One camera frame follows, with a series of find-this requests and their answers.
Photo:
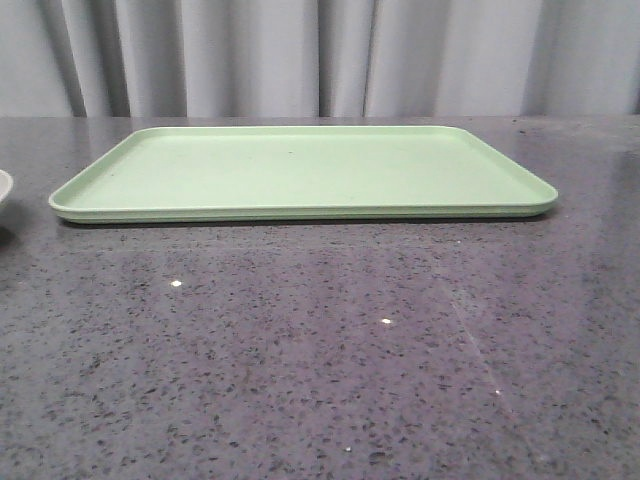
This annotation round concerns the beige round plastic plate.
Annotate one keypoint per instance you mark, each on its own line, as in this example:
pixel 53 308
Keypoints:
pixel 6 187

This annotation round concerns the light green plastic tray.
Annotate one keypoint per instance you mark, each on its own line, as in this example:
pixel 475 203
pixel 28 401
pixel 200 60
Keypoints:
pixel 243 173

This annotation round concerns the grey pleated curtain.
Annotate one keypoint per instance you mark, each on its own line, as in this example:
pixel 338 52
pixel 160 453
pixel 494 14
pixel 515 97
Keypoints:
pixel 318 58

